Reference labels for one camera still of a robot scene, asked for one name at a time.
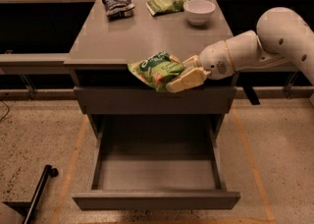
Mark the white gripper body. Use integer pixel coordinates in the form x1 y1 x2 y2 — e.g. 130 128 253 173
199 41 235 80

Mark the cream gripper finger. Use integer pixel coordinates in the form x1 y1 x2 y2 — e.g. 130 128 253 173
183 55 200 68
166 67 208 93

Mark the green rice chip bag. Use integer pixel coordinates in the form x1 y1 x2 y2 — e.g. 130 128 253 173
128 51 185 92

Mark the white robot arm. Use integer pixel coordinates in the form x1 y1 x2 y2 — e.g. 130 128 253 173
166 7 314 93

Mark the green snack bag at back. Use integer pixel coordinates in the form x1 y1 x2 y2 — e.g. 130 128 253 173
146 0 190 17

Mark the grey drawer cabinet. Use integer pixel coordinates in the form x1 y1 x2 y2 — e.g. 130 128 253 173
65 0 236 134

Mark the dark blue snack bag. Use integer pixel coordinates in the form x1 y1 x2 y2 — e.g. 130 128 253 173
102 0 135 19

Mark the open grey lower drawer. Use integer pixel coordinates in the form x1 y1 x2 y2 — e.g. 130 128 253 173
73 115 240 210

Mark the closed grey upper drawer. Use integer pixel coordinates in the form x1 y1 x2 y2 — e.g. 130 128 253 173
74 86 236 115

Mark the white bowl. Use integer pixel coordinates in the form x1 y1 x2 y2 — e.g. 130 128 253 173
183 0 216 26

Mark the black metal stand leg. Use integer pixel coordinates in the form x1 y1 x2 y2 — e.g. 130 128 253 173
3 164 59 224

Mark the grey metal rail frame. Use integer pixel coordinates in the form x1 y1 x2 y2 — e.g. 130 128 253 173
0 0 314 101

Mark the black cable on floor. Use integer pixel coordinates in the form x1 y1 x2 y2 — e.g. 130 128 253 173
0 99 11 123

